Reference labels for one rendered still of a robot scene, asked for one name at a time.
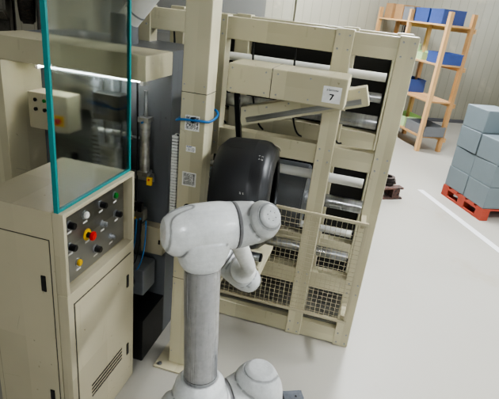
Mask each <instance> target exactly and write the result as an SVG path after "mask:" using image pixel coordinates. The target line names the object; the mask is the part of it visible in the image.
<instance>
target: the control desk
mask: <svg viewBox="0 0 499 399"><path fill-rule="evenodd" d="M134 188H135V172H133V171H129V172H127V173H125V174H124V175H123V176H121V177H119V178H117V179H115V180H114V181H112V182H111V183H109V184H107V185H106V186H104V187H103V188H100V189H99V190H97V191H96V192H94V193H92V194H91V195H89V196H87V197H86V198H84V199H82V200H80V201H79V202H77V203H76V204H74V205H72V206H71V207H68V208H67V209H66V210H64V211H62V212H60V213H59V214H56V213H54V208H53V197H52V185H51V163H50V162H49V163H47V164H45V165H42V166H40V167H38V168H35V169H33V170H30V171H28V172H27V173H23V174H21V175H20V176H17V177H15V178H12V179H10V180H7V181H5V182H3V183H1V184H0V381H1V387H2V397H3V399H115V397H116V395H117V394H118V393H119V392H120V390H121V389H122V388H123V386H124V384H125V383H126V382H127V380H128V379H129V378H130V376H131V375H132V364H133V262H134V240H133V239H134Z"/></svg>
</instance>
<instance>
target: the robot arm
mask: <svg viewBox="0 0 499 399"><path fill-rule="evenodd" d="M280 220H281V217H280V211H279V209H278V207H277V206H276V205H274V204H273V203H270V202H268V201H264V200H259V201H257V202H253V201H210V202H203V203H192V204H188V205H184V206H182V207H179V208H177V209H174V210H172V211H170V212H169V213H167V214H166V216H164V217H163V218H162V221H161V225H160V241H161V244H162V247H163V249H164V250H165V251H166V252H167V253H168V254H169V255H170V256H172V257H177V259H178V262H179V264H180V266H182V268H183V269H184V370H183V371H181V372H180V373H179V375H178V376H177V377H176V380H175V383H174V385H173V388H172V389H171V390H169V391H167V392H166V393H165V394H164V396H163V397H162V399H283V389H282V383H281V380H280V377H279V375H278V374H277V372H276V369H275V368H274V366H273V365H272V364H271V363H270V362H268V361H266V360H264V359H251V360H248V361H246V362H245V363H243V364H242V365H241V366H240V367H239V368H238V369H237V370H236V371H235V372H234V373H232V374H230V375H229V376H227V377H225V378H224V377H223V375H222V374H221V373H220V371H219V370H217V366H218V342H219V296H220V275H221V276H222V277H223V278H224V279H225V280H226V281H227V282H228V283H230V284H231V285H233V286H234V287H236V288H237V289H239V290H240V291H244V292H248V293H250V292H253V291H255V290H256V289H257V288H258V287H259V285H260V283H261V277H260V274H259V272H258V270H257V269H256V265H255V261H254V258H253V255H252V253H251V250H250V245H255V244H259V243H262V242H264V241H267V240H269V239H270V238H272V237H274V236H275V234H276V233H277V232H278V230H279V228H280V225H281V221H280Z"/></svg>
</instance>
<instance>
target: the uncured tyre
mask: <svg viewBox="0 0 499 399"><path fill-rule="evenodd" d="M230 146H232V147H230ZM235 147H239V148H235ZM242 148H243V149H242ZM259 154H261V155H264V156H265V157H264V161H258V160H257V158H258V155H259ZM279 180H280V152H279V150H278V149H277V148H276V146H275V145H274V144H273V143H272V142H270V141H267V140H260V139H248V138H240V137H233V138H229V139H228V140H227V141H226V142H224V143H223V144H222V145H221V146H220V147H219V149H218V151H217V153H216V156H215V159H214V162H213V165H212V168H211V176H210V180H209V185H208V197H207V202H210V201H253V202H257V201H259V200H264V201H268V202H270V203H273V204H274V205H276V201H277V195H278V188H279ZM238 190H239V191H245V195H244V196H238ZM266 242H267V241H264V242H262V243H259V244H255V245H250V246H249V248H250V249H259V248H260V247H262V246H263V245H264V244H265V243H266Z"/></svg>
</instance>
